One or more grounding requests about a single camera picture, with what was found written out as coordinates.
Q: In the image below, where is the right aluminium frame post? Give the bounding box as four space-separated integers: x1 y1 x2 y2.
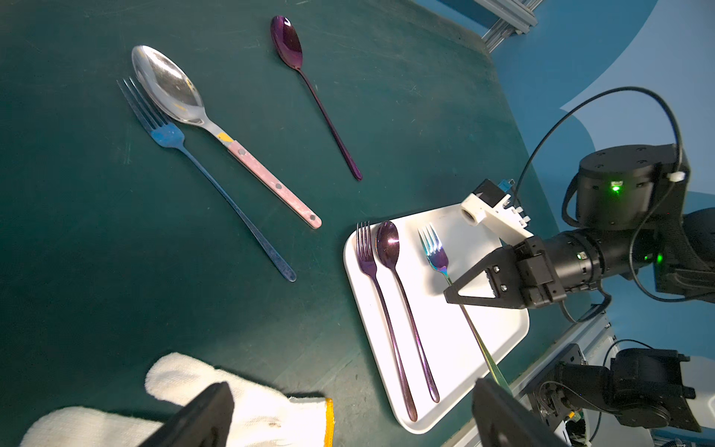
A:
476 0 543 53

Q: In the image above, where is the silver spoon pink handle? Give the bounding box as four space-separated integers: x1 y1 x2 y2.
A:
131 45 322 229

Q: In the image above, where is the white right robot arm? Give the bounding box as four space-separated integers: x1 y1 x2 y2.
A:
443 145 714 309

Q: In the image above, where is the white work glove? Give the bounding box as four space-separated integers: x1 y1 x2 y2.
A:
20 352 335 446

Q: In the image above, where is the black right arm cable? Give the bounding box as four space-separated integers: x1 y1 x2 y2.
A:
510 86 688 325

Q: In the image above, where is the purple metal fork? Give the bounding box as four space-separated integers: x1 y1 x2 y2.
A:
355 222 418 422

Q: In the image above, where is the purple metal spoon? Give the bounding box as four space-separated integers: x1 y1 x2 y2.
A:
270 16 363 181
376 221 441 403

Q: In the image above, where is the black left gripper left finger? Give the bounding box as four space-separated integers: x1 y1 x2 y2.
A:
141 382 235 447

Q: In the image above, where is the white plastic tray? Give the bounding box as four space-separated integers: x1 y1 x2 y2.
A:
344 204 530 434

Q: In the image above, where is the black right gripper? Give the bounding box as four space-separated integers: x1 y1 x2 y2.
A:
443 237 566 309

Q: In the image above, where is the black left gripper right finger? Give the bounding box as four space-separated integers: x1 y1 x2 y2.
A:
472 378 566 447

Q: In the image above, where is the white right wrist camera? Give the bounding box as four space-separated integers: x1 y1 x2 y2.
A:
460 179 534 245

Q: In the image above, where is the blue metal fork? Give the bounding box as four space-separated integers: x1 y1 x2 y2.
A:
117 77 297 282

